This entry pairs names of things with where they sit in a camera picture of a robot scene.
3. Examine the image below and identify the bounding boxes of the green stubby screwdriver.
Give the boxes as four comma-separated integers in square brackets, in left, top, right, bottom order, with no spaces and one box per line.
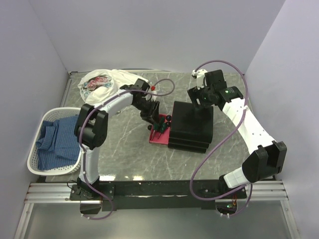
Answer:
[153,123,160,137]

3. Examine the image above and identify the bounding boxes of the green long screwdriver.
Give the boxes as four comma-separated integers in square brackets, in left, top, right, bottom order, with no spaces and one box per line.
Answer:
[158,117,165,126]

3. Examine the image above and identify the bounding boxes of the white floral t-shirt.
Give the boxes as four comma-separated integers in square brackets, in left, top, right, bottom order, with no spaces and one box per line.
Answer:
[78,69,148,106]

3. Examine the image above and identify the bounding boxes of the pink bottom drawer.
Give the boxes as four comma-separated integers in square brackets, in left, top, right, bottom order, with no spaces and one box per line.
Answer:
[148,115,172,145]

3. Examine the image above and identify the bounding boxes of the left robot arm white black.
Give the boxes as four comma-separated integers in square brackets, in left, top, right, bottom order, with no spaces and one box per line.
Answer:
[74,79,161,200]

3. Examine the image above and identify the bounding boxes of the aluminium rail frame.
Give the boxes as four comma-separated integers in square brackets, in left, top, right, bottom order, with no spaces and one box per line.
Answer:
[24,181,289,204]

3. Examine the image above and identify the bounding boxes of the white laundry basket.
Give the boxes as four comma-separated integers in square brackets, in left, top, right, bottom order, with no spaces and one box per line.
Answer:
[27,107,81,176]

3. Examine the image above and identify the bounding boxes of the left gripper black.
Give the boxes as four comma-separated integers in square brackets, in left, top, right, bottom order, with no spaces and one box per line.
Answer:
[133,98,160,126]

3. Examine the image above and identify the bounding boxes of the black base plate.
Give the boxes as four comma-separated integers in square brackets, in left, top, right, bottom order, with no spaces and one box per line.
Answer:
[69,180,247,212]

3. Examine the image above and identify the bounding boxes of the blue checked shirt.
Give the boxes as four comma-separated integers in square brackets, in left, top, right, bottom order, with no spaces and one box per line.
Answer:
[35,115,80,171]

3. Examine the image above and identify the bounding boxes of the black drawer cabinet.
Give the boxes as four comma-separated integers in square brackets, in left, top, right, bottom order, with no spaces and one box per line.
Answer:
[168,101,214,153]

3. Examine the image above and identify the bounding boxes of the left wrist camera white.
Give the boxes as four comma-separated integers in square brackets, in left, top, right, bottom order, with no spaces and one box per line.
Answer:
[149,85,159,96]

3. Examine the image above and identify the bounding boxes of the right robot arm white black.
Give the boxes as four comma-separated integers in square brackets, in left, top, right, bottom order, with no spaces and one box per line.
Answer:
[187,69,287,199]

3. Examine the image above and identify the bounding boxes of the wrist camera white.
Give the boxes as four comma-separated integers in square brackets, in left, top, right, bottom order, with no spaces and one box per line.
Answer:
[191,69,207,90]
[149,85,159,96]

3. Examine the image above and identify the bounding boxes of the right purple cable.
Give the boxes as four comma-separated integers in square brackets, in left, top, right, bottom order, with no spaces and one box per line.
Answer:
[190,59,254,217]

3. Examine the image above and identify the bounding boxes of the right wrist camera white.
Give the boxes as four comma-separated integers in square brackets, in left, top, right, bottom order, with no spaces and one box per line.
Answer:
[191,69,207,90]

